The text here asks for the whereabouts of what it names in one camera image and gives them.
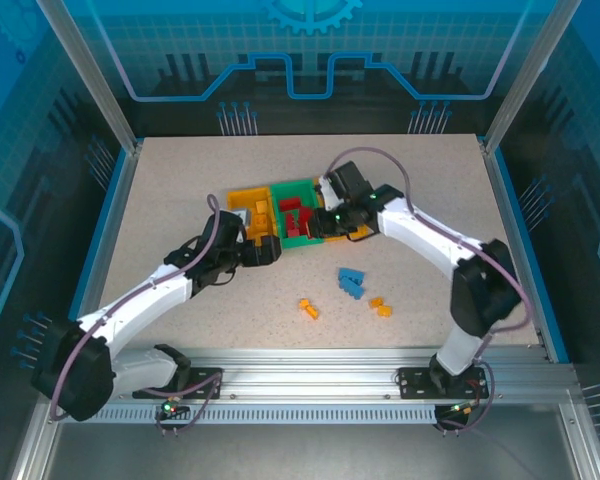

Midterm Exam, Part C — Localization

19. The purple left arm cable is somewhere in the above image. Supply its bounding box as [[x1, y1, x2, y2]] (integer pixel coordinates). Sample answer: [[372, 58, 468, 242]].
[[49, 193, 226, 436]]

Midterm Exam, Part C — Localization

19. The blue table edge trim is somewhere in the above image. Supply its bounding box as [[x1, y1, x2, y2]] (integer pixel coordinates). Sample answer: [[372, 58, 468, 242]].
[[68, 148, 132, 326], [494, 148, 570, 364]]

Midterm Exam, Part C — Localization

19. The aluminium frame post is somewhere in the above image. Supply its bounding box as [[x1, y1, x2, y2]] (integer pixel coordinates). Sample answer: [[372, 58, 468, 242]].
[[481, 0, 582, 154], [33, 0, 145, 154]]

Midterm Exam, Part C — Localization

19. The small connector board with lights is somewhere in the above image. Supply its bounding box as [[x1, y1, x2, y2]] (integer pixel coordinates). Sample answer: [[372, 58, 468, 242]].
[[155, 394, 190, 420], [437, 401, 481, 421]]

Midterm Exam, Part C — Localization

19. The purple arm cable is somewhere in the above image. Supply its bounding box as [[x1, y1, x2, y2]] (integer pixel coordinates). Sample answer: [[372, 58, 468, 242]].
[[327, 146, 531, 435], [49, 193, 226, 436]]

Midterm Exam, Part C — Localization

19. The green plastic bin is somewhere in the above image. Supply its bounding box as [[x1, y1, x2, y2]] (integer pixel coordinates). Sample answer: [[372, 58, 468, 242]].
[[268, 178, 327, 251]]

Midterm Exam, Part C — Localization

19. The slotted aluminium cable strip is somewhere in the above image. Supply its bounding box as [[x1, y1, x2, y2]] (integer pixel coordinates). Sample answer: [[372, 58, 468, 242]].
[[97, 404, 440, 426]]

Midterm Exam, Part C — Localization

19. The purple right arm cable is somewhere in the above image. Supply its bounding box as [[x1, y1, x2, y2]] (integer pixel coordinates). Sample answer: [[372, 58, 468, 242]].
[[327, 146, 531, 435]]

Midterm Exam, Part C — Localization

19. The wide aluminium frame rail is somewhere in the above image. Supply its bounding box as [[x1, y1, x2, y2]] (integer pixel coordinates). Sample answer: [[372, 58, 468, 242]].
[[110, 347, 579, 406]]

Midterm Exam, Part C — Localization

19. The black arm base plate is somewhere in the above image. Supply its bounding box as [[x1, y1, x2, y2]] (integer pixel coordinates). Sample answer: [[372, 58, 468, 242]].
[[177, 365, 225, 401], [397, 365, 485, 401]]

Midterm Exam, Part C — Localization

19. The yellow plastic bin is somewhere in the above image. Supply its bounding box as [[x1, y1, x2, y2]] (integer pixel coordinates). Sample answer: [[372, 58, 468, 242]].
[[226, 185, 282, 242], [312, 175, 377, 245]]

